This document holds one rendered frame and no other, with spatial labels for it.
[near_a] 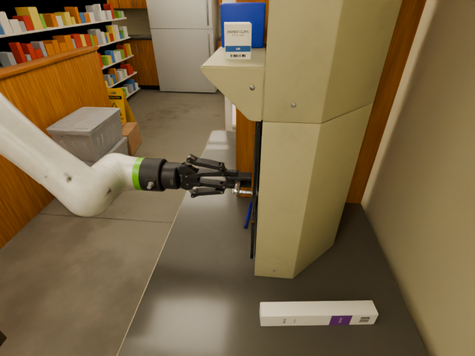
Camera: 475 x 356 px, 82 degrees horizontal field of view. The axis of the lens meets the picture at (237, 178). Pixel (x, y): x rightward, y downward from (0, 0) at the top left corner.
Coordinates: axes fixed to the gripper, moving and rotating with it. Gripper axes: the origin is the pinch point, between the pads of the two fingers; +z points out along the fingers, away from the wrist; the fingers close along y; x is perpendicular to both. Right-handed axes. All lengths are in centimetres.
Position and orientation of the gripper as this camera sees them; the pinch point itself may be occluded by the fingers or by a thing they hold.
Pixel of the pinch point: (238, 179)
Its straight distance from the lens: 73.4
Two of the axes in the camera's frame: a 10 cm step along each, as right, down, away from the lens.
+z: 10.0, 0.6, -0.8
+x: 1.0, -5.5, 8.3
